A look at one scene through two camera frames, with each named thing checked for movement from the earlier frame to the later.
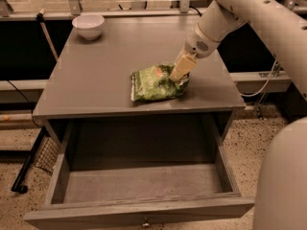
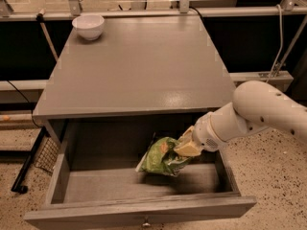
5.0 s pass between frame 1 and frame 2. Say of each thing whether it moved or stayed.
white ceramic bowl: stayed
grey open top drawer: stayed
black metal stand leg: stayed
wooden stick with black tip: stayed
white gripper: moved
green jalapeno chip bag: moved
